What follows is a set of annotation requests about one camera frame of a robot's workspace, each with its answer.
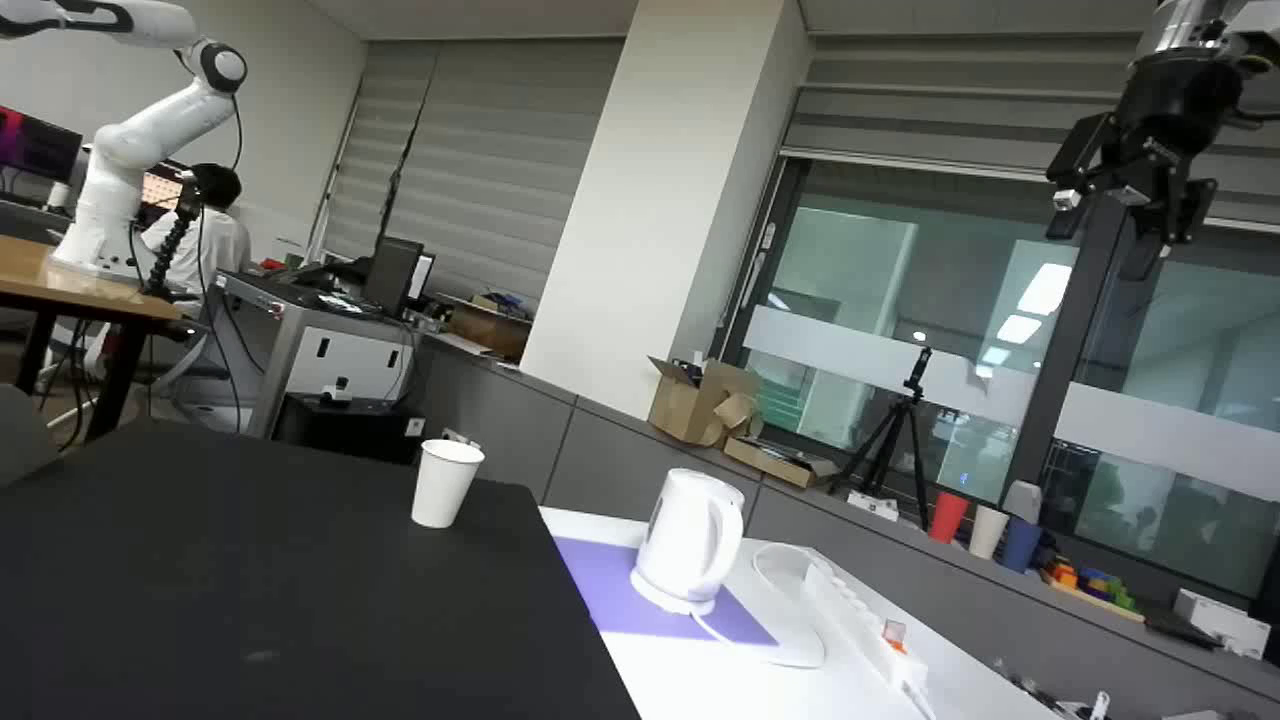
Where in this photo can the purple mat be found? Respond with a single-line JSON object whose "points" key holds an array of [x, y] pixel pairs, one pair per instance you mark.
{"points": [[605, 592]]}

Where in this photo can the white plastic cup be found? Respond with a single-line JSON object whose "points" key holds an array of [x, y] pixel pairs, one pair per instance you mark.
{"points": [[985, 531]]}

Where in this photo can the grey plastic cup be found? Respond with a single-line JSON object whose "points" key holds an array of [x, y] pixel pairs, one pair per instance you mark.
{"points": [[1027, 499]]}

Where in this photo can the wooden table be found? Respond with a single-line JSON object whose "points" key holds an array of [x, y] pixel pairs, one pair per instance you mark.
{"points": [[74, 286]]}

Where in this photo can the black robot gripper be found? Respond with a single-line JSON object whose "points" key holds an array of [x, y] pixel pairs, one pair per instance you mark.
{"points": [[1173, 103]]}

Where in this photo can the white paper cup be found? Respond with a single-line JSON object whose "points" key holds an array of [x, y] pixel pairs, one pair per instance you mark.
{"points": [[441, 480]]}

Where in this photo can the black computer monitor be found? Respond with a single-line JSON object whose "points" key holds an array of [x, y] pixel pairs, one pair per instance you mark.
{"points": [[392, 275]]}

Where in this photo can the black camera tripod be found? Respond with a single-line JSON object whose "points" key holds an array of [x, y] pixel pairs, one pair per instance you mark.
{"points": [[896, 425]]}

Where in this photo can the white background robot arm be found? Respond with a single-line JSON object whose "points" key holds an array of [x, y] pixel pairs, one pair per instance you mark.
{"points": [[133, 135]]}

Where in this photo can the white electric kettle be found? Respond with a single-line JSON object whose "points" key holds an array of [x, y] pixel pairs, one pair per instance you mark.
{"points": [[690, 540]]}

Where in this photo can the red plastic cup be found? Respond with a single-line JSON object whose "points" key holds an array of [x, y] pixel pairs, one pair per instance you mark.
{"points": [[947, 516]]}

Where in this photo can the open cardboard box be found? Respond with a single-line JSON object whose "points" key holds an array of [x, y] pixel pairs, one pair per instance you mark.
{"points": [[702, 400]]}

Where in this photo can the white power strip orange switch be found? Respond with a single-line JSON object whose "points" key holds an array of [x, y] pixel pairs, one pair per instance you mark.
{"points": [[863, 618]]}

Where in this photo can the grey partition wall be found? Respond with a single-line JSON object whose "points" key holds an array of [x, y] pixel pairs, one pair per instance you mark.
{"points": [[934, 592]]}

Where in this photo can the monitor with red screen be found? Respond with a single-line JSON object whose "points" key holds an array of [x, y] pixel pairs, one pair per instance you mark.
{"points": [[33, 150]]}

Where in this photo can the colourful toy pile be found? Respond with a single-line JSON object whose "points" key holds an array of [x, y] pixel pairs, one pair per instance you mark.
{"points": [[1086, 585]]}

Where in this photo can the small white box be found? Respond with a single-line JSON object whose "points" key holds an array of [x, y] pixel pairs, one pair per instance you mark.
{"points": [[1225, 624]]}

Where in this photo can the grey metal cart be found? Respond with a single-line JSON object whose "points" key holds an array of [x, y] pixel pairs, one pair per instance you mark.
{"points": [[315, 351]]}

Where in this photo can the flat cardboard piece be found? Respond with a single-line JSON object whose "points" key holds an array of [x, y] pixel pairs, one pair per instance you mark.
{"points": [[766, 460]]}

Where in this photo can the blue plastic cup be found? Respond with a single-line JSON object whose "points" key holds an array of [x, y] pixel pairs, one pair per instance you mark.
{"points": [[1016, 546]]}

